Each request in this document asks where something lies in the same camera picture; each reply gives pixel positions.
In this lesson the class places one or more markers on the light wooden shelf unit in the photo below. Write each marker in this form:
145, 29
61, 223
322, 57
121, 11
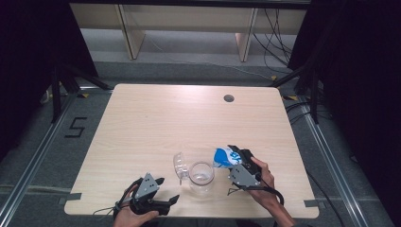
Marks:
189, 19

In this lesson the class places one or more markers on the grey tape strip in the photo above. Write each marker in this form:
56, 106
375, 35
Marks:
71, 197
311, 203

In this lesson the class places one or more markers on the person's right hand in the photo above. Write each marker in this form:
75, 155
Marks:
266, 189

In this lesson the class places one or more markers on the aluminium floor rail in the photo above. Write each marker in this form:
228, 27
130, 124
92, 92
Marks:
334, 167
34, 157

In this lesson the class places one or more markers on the person's left hand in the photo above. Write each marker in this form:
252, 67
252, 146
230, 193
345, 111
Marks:
127, 219

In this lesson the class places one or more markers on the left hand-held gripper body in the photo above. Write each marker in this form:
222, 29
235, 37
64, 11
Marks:
147, 186

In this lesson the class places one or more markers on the black metal stand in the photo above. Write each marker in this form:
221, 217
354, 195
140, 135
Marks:
56, 94
313, 94

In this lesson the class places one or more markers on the dark curtain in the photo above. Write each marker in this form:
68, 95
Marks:
362, 78
38, 63

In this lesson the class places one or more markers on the black tape floor mark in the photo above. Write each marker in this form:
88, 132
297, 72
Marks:
75, 127

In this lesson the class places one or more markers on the blue and white pouch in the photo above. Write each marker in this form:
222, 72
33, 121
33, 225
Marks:
224, 158

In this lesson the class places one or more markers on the yellow black tape piece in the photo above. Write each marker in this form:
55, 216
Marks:
290, 98
83, 95

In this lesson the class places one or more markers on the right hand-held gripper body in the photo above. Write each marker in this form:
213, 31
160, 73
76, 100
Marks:
242, 176

